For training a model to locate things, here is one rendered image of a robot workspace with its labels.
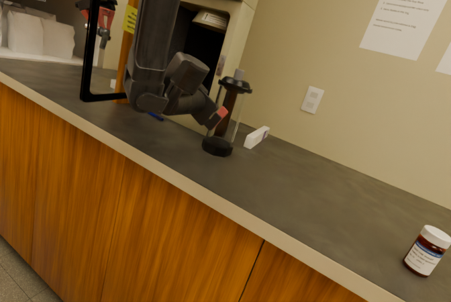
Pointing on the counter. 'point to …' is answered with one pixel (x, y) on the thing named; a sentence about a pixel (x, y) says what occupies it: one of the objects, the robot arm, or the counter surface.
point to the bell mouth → (212, 20)
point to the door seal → (96, 31)
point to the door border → (92, 30)
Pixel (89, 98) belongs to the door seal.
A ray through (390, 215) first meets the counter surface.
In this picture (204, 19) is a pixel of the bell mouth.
